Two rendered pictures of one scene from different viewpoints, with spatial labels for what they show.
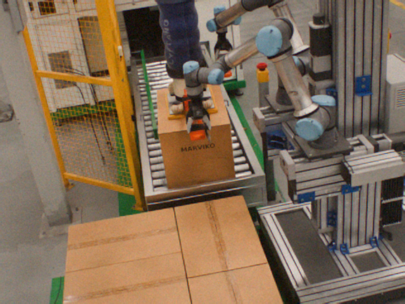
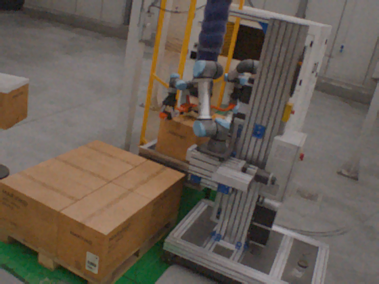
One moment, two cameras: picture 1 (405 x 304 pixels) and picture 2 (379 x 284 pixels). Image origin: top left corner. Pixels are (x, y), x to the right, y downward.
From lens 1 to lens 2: 1.64 m
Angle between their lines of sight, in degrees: 25
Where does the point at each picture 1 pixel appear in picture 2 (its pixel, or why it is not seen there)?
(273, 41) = (198, 68)
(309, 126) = (197, 126)
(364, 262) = (222, 251)
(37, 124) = (128, 94)
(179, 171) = (163, 144)
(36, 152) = (122, 109)
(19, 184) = not seen: hidden behind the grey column
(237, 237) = (155, 184)
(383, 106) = (269, 153)
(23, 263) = not seen: hidden behind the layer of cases
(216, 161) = (183, 148)
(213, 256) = (133, 182)
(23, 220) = not seen: hidden behind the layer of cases
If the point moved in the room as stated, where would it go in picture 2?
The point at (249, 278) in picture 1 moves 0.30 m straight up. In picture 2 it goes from (134, 198) to (139, 163)
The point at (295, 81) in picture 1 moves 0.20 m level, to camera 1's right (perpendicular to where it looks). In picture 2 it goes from (202, 97) to (227, 105)
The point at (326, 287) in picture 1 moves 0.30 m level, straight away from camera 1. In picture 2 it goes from (185, 244) to (210, 232)
